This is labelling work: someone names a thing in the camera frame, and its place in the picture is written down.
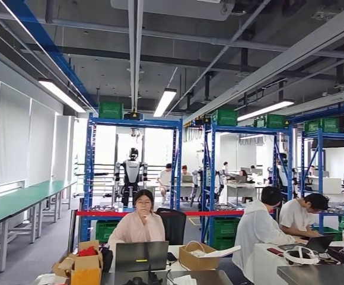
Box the yellow black hoist trolley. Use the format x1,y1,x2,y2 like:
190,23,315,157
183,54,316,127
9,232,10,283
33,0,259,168
124,111,143,121

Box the black device with cable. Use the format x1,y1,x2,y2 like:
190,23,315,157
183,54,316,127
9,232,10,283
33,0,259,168
124,265,164,285

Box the blue ceiling beam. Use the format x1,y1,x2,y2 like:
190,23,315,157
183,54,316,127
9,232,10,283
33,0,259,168
0,0,99,113

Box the white paper strip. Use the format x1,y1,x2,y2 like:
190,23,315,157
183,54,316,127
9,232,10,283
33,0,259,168
189,245,242,259

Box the white ceiling cable tray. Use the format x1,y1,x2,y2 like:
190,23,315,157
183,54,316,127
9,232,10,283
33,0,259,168
274,84,344,117
183,0,344,126

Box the red barrier tape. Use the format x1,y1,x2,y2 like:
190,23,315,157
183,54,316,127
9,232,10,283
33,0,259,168
76,210,275,218

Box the white black humanoid robot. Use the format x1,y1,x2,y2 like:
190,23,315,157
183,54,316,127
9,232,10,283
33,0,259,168
113,147,149,208
189,169,226,207
268,153,299,200

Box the dark workbench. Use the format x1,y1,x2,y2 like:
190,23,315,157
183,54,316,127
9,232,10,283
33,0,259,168
100,269,235,285

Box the white headset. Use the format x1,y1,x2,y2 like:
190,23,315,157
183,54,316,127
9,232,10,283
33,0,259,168
283,245,321,265

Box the yellow cardboard box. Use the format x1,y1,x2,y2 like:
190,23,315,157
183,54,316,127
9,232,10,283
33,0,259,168
51,240,104,285

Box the grey laptop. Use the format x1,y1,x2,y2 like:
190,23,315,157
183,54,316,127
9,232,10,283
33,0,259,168
115,240,170,273

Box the black barrier post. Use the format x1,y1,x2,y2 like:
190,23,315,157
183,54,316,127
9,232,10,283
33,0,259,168
68,209,78,252

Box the cardboard box with handle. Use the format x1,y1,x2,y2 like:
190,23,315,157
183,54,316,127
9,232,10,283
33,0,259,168
178,240,220,272

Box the hanging black cable loops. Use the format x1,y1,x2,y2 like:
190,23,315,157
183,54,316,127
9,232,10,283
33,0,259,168
183,125,204,143

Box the green-topped workbench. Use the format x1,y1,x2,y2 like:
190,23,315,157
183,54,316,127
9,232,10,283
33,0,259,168
30,179,78,224
0,188,44,282

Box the long ceiling light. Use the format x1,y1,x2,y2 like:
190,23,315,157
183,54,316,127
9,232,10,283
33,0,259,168
38,77,87,114
237,99,295,122
153,88,178,118

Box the steel workbench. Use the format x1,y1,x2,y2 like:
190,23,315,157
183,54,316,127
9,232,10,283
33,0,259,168
276,263,344,285

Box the black office chair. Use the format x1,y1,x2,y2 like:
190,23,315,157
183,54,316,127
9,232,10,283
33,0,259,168
155,207,187,246

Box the red cloth item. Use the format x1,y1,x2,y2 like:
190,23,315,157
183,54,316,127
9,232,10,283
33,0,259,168
78,246,97,258

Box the blue metal shelf rack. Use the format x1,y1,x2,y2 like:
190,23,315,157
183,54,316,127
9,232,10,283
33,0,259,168
287,100,344,245
80,113,183,243
201,121,294,252

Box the pale grey roller blind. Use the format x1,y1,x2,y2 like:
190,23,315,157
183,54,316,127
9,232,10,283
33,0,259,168
51,115,75,182
28,100,57,186
0,83,32,186

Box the black laptop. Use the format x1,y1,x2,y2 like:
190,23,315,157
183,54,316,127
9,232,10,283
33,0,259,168
278,235,336,255

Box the grey ceiling rail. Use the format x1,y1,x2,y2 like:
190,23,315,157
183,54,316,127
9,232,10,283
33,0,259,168
128,0,144,115

